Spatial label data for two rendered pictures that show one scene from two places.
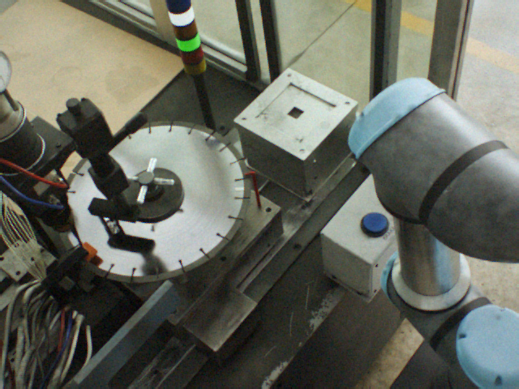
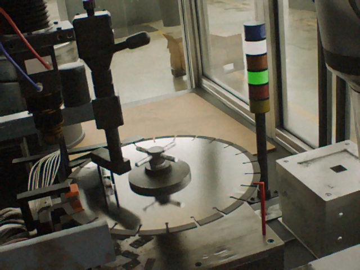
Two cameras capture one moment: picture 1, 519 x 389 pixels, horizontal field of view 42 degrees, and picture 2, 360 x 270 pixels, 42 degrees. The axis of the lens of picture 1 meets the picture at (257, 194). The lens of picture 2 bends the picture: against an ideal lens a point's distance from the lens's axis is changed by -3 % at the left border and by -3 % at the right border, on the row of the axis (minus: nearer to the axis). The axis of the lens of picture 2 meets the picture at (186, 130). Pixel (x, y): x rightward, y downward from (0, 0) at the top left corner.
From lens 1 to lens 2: 59 cm
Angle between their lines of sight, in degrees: 36
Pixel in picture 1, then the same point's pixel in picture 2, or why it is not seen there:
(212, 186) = (215, 184)
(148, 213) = (143, 183)
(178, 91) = not seen: hidden behind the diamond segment
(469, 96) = not seen: outside the picture
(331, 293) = not seen: outside the picture
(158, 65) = (249, 143)
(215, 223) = (196, 208)
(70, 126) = (77, 18)
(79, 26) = (207, 113)
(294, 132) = (329, 181)
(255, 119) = (296, 163)
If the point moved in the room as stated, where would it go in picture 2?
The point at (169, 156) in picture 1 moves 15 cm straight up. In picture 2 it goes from (194, 157) to (185, 80)
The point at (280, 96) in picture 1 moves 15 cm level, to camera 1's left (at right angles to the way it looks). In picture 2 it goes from (329, 156) to (258, 151)
